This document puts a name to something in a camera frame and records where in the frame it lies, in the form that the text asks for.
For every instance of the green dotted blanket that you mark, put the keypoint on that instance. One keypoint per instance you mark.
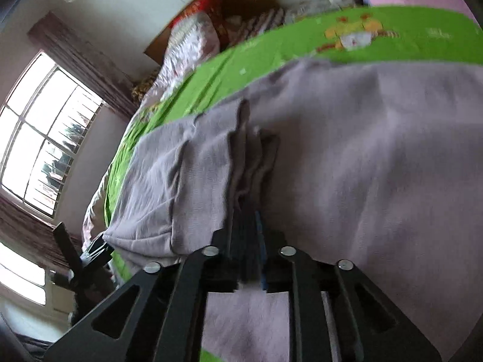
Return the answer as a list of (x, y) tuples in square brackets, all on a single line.
[(283, 41)]

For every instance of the mauve pants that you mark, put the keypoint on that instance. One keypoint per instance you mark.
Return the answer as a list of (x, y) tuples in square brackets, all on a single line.
[(358, 158)]

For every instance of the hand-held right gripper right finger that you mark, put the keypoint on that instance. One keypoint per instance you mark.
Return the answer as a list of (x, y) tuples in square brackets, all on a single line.
[(261, 256)]

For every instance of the pink patterned curtain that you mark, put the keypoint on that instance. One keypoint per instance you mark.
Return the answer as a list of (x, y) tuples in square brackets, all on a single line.
[(86, 60)]

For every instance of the red floral pillow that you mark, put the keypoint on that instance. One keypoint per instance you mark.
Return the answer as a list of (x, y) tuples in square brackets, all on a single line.
[(205, 5)]

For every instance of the barred window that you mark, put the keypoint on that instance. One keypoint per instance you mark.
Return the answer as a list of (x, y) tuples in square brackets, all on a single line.
[(45, 128)]

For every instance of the brown patterned blanket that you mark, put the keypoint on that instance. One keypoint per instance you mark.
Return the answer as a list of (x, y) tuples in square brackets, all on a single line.
[(143, 88)]

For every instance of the nightstand with floral cloth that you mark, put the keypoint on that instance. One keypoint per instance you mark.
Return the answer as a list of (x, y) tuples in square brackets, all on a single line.
[(320, 5)]

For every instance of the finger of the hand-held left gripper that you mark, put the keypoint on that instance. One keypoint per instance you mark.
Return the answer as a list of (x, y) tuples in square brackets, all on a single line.
[(96, 252), (66, 245)]

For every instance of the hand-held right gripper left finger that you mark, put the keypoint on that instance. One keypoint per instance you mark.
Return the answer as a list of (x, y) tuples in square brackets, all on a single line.
[(241, 249)]

